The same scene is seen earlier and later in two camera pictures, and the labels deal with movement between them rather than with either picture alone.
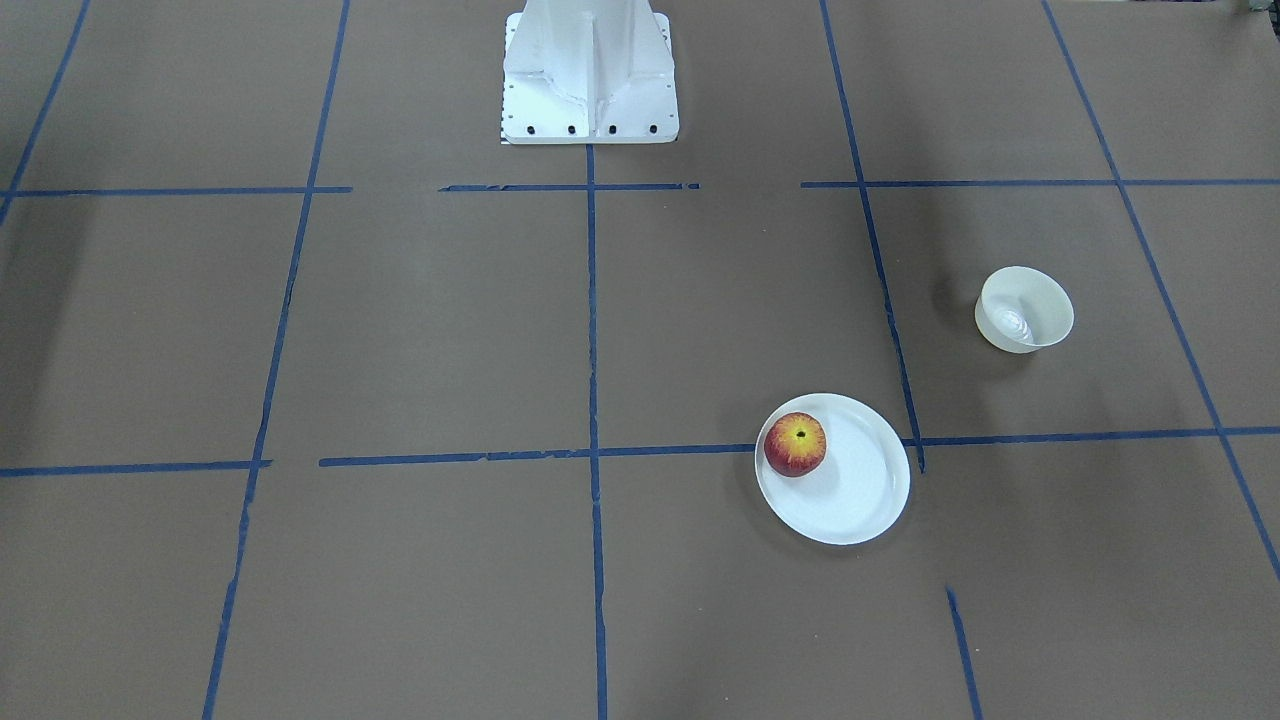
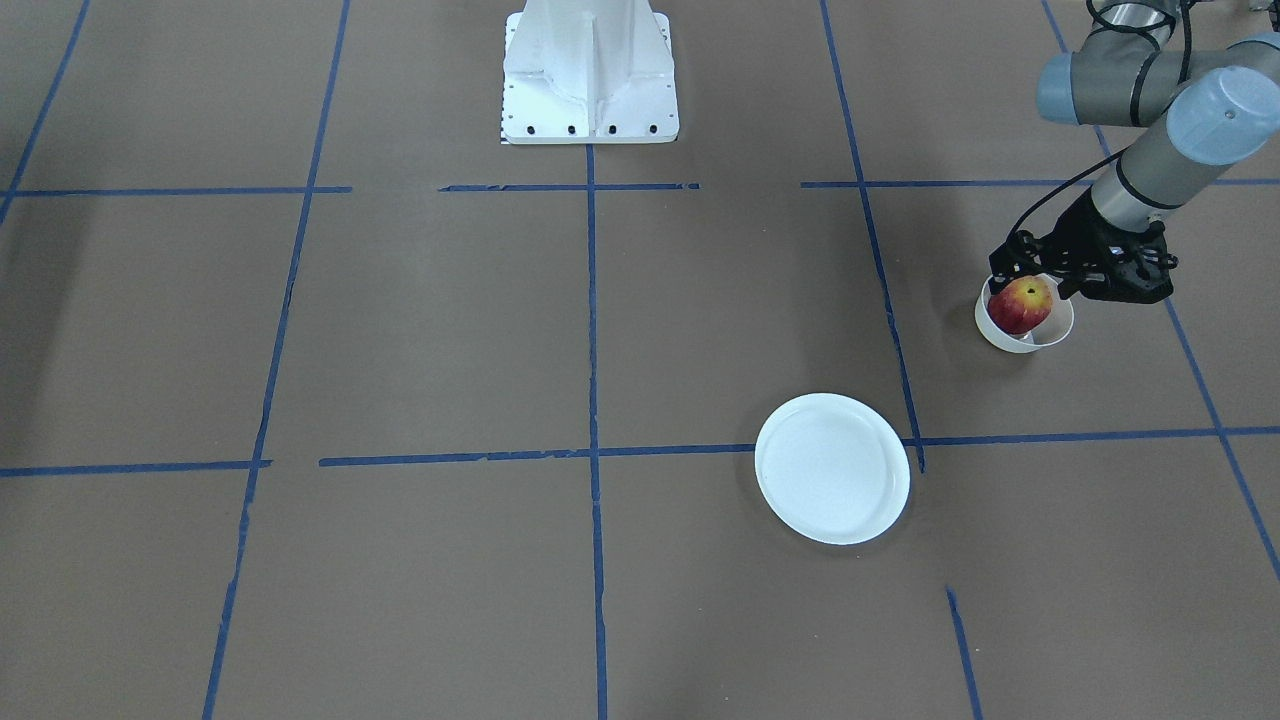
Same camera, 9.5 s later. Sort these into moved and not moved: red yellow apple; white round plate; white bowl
Moved: red yellow apple
Not moved: white round plate; white bowl
